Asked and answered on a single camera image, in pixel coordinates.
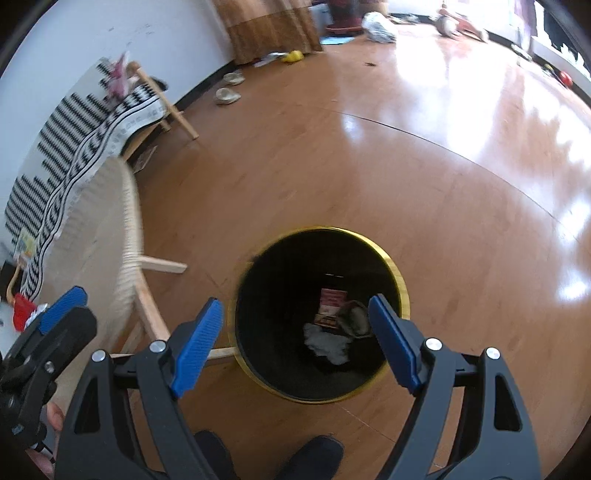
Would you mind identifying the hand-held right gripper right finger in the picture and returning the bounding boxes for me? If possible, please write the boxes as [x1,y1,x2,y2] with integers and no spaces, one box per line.
[368,294,543,480]

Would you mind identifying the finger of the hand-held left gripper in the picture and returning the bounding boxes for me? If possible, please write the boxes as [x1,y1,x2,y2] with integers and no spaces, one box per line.
[0,286,99,416]

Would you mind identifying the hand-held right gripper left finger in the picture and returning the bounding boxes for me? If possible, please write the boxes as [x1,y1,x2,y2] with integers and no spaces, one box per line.
[54,298,225,480]

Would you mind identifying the black trash bin gold rim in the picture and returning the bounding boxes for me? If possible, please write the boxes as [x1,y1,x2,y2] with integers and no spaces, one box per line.
[233,226,411,404]

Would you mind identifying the person's left hand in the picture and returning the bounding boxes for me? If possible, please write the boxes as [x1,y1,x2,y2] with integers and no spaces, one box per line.
[25,401,66,478]

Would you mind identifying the red crumpled packet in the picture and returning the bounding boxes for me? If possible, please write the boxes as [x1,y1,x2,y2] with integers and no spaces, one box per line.
[13,293,38,333]

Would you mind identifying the brown crumpled wrapper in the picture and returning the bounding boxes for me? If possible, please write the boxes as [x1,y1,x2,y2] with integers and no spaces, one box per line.
[337,300,373,340]

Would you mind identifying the crumpled white paper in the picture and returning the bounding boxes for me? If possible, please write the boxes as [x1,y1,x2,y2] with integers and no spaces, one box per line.
[303,323,352,365]

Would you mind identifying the yellow green packet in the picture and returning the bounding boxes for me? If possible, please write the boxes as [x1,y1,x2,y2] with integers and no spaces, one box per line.
[14,229,38,259]

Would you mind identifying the red printed packet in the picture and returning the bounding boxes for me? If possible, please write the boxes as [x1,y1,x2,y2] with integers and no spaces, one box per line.
[315,288,349,328]

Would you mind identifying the black shoe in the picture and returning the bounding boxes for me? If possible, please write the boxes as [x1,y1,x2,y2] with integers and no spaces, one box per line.
[274,435,345,480]

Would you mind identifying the flat cardboard piece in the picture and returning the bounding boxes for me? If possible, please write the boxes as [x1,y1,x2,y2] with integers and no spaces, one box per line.
[134,145,158,172]

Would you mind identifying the black white patterned blanket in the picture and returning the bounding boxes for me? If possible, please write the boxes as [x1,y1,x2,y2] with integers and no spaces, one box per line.
[4,58,169,301]

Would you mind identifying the wooden bench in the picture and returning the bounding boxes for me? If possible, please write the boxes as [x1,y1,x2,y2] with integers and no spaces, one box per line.
[122,62,200,160]

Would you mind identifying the pink plush toy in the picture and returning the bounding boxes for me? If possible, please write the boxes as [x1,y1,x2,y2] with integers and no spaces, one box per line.
[107,53,136,100]

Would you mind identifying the white plastic bag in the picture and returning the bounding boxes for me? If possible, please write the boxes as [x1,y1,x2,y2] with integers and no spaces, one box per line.
[361,11,398,44]

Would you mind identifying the brown curtain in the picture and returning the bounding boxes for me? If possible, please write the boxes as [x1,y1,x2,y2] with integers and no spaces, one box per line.
[211,0,324,65]

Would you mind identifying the pink toy tricycle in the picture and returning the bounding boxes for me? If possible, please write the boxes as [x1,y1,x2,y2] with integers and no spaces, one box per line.
[436,2,490,43]

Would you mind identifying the red plant pot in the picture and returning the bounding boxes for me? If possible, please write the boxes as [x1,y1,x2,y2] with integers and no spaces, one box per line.
[324,0,389,35]

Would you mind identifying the purple hanging garment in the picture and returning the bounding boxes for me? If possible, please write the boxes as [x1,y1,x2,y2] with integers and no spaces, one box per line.
[514,0,539,49]

